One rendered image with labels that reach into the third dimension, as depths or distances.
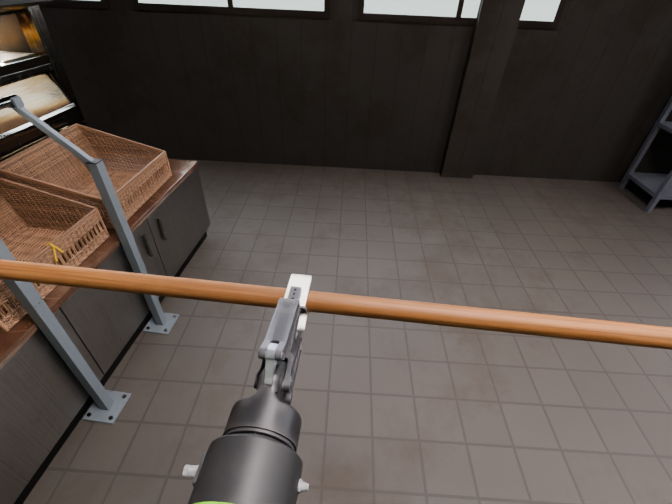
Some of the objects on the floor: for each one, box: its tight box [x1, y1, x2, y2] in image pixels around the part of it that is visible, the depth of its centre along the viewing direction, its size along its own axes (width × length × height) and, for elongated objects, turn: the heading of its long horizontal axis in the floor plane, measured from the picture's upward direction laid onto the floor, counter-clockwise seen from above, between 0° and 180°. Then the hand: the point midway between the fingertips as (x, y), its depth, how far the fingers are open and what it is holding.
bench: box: [0, 156, 210, 504], centre depth 150 cm, size 56×242×58 cm, turn 171°
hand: (297, 301), depth 51 cm, fingers closed on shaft, 3 cm apart
